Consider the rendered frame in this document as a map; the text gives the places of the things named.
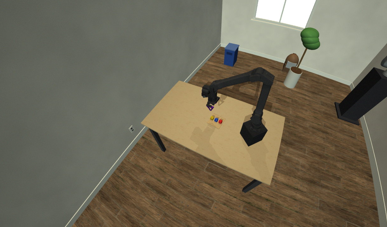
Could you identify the tan square mat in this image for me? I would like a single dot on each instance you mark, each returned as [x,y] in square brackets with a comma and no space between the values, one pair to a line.
[216,124]

